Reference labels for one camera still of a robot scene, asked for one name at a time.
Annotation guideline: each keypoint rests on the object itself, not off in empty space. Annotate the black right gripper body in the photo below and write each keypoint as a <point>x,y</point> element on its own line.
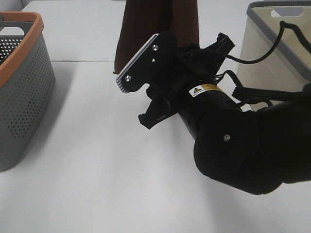
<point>186,85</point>

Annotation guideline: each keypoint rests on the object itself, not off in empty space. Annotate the brown towel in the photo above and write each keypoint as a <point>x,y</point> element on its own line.
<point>143,18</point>

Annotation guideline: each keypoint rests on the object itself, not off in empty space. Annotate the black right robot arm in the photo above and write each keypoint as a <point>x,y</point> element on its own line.
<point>254,145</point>

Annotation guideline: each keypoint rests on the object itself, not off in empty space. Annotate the beige basket grey rim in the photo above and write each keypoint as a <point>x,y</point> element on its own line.
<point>285,75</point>

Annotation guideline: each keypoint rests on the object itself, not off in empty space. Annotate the grey perforated basket orange rim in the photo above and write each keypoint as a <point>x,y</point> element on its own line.
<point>26,84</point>

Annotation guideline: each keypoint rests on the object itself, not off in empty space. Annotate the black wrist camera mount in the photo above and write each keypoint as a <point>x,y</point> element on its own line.
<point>155,53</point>

